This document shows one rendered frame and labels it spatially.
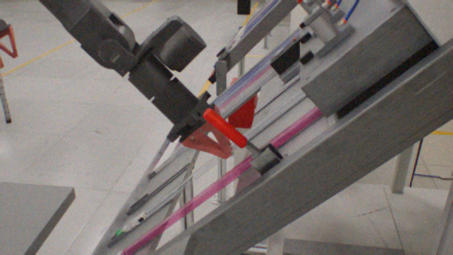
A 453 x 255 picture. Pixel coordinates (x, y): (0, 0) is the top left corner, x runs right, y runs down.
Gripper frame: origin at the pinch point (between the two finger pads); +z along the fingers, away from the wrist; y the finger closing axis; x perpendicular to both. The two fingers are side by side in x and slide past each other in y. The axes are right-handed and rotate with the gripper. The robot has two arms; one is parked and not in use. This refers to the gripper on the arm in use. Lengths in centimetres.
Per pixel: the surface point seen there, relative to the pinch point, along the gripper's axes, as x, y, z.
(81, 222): 128, 91, 7
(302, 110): -15.3, -4.9, 1.0
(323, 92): -21.5, -16.9, -2.9
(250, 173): -6.7, -13.3, 0.8
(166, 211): 14.1, -4.2, 0.5
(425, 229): -9, 29, 56
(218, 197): 82, 120, 50
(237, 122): 28, 79, 16
